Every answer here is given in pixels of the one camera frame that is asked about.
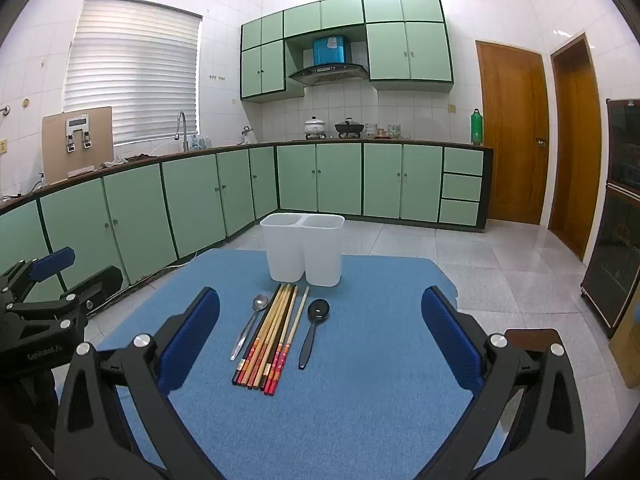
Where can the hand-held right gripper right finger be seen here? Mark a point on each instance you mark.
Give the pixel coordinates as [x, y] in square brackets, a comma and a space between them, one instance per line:
[450, 340]

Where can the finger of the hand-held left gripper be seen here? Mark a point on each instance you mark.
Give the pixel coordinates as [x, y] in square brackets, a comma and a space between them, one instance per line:
[52, 262]
[100, 282]

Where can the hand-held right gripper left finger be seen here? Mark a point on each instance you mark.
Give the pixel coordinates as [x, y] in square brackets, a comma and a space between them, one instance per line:
[192, 340]

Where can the metal spoon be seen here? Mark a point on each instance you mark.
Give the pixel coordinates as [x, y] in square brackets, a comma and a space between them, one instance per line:
[260, 302]

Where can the row of assorted chopsticks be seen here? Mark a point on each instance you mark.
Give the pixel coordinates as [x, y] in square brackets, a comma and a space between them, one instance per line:
[270, 330]

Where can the black plastic spoon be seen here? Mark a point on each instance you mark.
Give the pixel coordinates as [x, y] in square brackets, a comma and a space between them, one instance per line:
[318, 310]

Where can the white two-compartment utensil holder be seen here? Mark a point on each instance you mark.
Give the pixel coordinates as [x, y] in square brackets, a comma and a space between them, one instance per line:
[320, 255]

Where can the brown stool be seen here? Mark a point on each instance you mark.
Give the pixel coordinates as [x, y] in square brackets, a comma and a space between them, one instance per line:
[530, 334]

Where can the cardboard board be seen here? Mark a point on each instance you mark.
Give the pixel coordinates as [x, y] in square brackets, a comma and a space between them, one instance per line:
[55, 155]

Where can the crumpled cloth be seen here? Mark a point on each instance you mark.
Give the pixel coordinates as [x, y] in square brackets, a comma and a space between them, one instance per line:
[117, 162]

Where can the blue table mat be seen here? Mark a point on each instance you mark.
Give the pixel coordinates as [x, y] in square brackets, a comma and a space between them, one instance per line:
[350, 410]

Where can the white clip device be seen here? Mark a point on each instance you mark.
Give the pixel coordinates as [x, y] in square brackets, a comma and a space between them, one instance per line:
[77, 122]

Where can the steel kitchen faucet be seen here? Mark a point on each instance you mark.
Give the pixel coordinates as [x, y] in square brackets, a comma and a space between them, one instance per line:
[185, 135]

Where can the plastic bottles by sink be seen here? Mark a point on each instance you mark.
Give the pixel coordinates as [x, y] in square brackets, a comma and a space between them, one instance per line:
[197, 142]

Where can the cardboard box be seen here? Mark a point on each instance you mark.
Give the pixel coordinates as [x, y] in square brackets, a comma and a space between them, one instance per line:
[630, 345]

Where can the black glass-door cabinet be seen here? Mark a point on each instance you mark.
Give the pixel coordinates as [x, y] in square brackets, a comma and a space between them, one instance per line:
[615, 240]

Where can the green base cabinets with counter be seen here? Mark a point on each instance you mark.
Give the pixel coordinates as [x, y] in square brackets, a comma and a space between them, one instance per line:
[340, 177]

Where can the white window blind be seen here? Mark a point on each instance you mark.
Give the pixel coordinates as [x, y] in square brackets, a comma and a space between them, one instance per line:
[130, 70]

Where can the steel kettle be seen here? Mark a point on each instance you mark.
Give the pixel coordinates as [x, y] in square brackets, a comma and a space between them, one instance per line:
[247, 135]

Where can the green bottle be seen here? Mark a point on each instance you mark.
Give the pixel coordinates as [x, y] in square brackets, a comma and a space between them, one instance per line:
[476, 130]

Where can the wooden door with knob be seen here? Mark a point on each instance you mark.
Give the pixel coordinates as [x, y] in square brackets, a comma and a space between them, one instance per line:
[512, 135]

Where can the glass jar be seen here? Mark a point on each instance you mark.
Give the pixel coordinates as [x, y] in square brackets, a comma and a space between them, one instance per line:
[370, 131]
[395, 131]

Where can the metal door knob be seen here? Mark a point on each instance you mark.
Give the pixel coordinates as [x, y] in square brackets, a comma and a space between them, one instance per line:
[540, 142]

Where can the plain wooden door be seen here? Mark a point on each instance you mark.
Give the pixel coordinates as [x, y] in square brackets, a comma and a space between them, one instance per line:
[575, 150]

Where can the black wok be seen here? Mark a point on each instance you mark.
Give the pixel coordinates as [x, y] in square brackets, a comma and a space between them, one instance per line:
[349, 127]

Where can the white cooking pot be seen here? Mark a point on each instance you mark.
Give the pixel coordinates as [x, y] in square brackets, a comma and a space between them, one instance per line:
[315, 128]

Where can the black range hood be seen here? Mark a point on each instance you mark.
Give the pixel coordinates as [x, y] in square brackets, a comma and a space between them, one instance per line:
[327, 74]

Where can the blue hood chimney cover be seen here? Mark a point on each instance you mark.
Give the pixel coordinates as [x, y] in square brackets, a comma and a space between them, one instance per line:
[331, 50]

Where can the green wall cabinets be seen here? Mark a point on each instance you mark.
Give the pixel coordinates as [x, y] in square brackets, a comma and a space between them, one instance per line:
[400, 50]

